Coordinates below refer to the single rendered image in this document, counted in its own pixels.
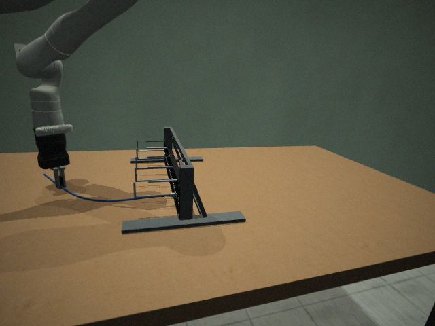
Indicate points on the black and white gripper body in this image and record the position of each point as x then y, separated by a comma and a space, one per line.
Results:
50, 138

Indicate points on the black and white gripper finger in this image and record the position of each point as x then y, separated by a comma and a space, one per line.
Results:
62, 176
56, 177

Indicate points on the dark grey metal rack with cable rings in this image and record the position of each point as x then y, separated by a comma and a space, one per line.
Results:
183, 190

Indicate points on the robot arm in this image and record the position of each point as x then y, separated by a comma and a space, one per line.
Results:
42, 57

